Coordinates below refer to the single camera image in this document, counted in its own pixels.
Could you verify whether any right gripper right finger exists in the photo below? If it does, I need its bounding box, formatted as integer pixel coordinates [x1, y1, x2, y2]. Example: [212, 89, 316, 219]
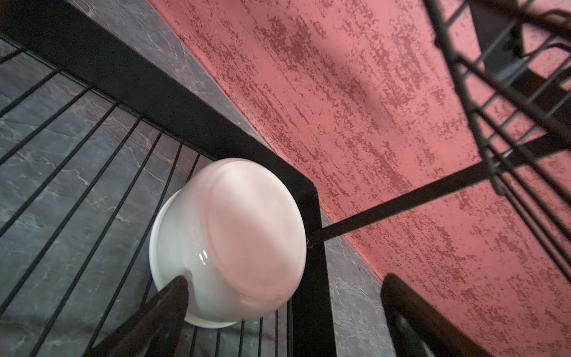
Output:
[381, 273, 491, 356]

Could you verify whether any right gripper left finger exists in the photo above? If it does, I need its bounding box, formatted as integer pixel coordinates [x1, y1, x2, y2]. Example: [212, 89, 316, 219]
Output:
[86, 276, 189, 356]

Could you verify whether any white bowl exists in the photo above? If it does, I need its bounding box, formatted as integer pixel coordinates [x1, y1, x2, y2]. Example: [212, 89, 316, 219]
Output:
[149, 158, 306, 329]

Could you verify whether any black wire dish rack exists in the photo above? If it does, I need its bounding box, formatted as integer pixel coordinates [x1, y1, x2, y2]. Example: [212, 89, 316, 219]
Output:
[1, 1, 570, 356]

